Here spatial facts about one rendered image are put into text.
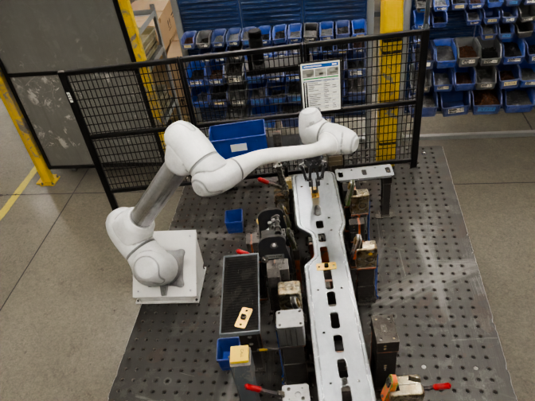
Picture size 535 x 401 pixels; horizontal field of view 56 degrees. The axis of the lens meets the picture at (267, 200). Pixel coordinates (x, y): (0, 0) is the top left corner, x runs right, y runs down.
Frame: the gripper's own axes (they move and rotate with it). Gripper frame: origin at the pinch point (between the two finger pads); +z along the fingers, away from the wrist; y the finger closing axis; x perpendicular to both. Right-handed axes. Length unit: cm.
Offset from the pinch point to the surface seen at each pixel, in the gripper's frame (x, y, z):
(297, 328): -84, -14, -3
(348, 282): -57, 8, 7
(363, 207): -7.9, 22.2, 9.9
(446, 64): 146, 108, 16
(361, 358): -91, 7, 7
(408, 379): -104, 19, 1
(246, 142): 35.6, -32.3, -5.8
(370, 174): 12.8, 29.4, 6.6
